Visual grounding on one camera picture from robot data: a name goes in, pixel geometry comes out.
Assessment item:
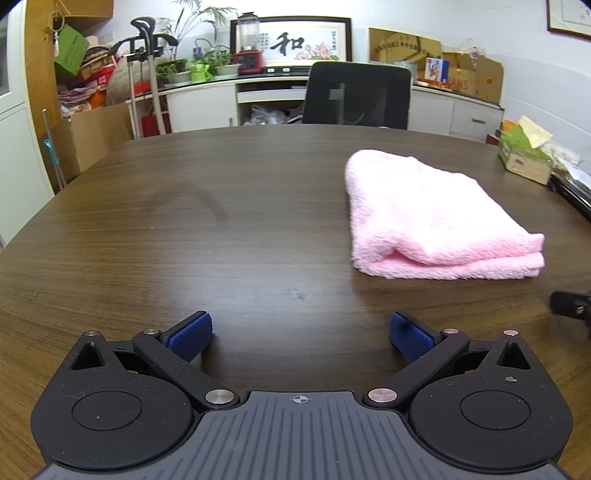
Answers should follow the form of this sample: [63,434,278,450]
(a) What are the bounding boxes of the potted green plant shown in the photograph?
[155,0,236,86]

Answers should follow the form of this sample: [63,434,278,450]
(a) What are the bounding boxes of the large cardboard box on floor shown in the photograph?
[51,104,133,181]

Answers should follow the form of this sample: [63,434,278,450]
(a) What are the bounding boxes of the red base blender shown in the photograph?
[230,12,263,74]

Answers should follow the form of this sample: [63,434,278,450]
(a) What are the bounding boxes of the pink fluffy towel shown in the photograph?
[345,150,545,280]

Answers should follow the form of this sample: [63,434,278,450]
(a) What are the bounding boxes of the brown cardboard box on cabinet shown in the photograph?
[443,52,504,104]

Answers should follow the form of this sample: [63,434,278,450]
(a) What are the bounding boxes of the framed calligraphy picture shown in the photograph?
[229,16,353,74]

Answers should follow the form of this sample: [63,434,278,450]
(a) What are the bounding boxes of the green tissue box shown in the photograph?
[499,116,553,185]

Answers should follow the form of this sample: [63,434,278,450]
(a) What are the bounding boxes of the white low cabinet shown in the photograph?
[160,76,504,142]

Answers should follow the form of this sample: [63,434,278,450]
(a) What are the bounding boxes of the black mesh office chair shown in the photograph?
[301,61,412,130]

